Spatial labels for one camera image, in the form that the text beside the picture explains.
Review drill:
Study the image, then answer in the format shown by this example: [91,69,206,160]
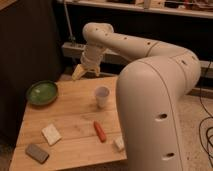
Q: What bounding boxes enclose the metal pole stand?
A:
[63,0,76,45]

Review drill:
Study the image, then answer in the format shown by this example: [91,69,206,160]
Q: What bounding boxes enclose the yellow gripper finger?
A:
[91,67,100,76]
[72,64,86,80]

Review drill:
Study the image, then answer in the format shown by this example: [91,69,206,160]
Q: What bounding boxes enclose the grey metal beam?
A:
[62,42,129,65]

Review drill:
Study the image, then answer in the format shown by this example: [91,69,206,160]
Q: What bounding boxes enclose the black cables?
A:
[198,61,213,159]

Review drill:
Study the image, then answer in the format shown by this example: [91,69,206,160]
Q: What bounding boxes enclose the wooden shelf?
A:
[56,0,213,19]

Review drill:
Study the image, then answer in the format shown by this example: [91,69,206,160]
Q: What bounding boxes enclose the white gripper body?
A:
[80,44,106,70]

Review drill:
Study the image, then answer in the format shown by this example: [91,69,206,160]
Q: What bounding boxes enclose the grey rectangular block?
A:
[25,144,49,164]

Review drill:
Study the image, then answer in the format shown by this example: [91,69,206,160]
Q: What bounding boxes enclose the green ceramic bowl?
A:
[26,80,58,106]

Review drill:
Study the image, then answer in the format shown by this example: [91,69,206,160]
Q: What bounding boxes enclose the white tube with box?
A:
[114,136,125,151]

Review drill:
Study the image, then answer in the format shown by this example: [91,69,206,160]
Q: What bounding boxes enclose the wooden table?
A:
[9,77,126,171]

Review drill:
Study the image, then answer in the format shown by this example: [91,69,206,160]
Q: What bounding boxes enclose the white sponge block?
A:
[42,124,62,146]

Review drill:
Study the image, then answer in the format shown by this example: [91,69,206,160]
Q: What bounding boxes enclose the translucent plastic cup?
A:
[94,86,110,108]

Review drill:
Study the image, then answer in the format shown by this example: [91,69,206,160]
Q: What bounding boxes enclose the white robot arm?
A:
[72,22,201,171]

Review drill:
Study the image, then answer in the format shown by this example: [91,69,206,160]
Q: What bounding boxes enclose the red marker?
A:
[93,121,107,143]

